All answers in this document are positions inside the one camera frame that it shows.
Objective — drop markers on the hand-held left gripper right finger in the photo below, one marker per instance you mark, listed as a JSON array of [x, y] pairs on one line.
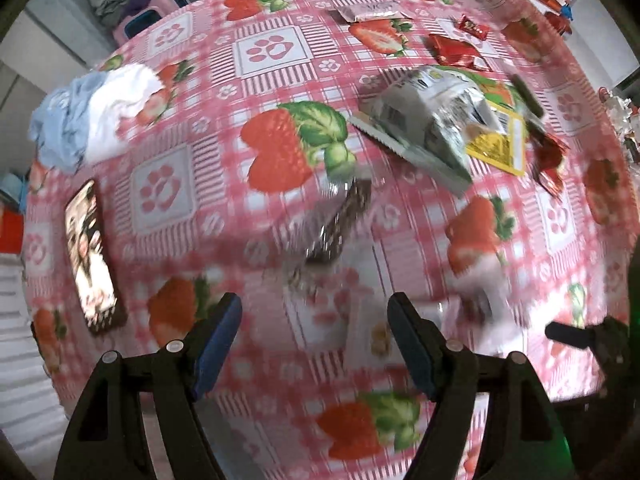
[[415, 355]]

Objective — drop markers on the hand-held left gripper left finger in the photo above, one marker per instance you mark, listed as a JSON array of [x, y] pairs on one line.
[[215, 350]]

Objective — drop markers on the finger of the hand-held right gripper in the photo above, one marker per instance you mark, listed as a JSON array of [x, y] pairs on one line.
[[570, 336]]

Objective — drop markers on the brown chocolate bar clear wrapper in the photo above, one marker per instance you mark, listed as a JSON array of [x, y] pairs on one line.
[[340, 220]]

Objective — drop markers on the small white snack packet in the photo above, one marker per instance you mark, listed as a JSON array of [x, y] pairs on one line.
[[480, 285]]

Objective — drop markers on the smartphone with lit screen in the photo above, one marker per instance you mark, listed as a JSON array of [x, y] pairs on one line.
[[90, 260]]

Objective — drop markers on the red snack packet gold label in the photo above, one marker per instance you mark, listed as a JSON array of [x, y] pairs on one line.
[[550, 160]]

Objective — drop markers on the yellow snack packet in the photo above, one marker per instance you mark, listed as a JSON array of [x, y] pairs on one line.
[[500, 145]]

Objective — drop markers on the red plastic box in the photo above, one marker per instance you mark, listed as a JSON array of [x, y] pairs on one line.
[[11, 232]]

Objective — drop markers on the dark snack bar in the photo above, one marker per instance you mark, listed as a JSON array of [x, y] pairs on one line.
[[527, 95]]

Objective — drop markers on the white crumpled snack packet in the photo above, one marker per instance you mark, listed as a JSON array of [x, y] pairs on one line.
[[440, 105]]

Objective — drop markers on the blue plastic basin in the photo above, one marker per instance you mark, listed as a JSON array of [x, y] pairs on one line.
[[11, 190]]

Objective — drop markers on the green snack packet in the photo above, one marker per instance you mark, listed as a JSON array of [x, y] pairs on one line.
[[492, 87]]

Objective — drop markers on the red checked fruit-print tablecloth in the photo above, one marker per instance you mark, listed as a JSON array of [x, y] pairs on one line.
[[210, 85]]

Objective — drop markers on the blue and white cloth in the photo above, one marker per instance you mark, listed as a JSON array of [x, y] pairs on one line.
[[80, 115]]

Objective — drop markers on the glossy red snack packet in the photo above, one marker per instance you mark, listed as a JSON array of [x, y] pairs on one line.
[[457, 52]]

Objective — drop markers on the small red candy packet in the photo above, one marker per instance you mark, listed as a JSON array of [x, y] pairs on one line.
[[474, 27]]

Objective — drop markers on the pink plastic stool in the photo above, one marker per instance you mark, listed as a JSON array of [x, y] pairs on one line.
[[131, 27]]

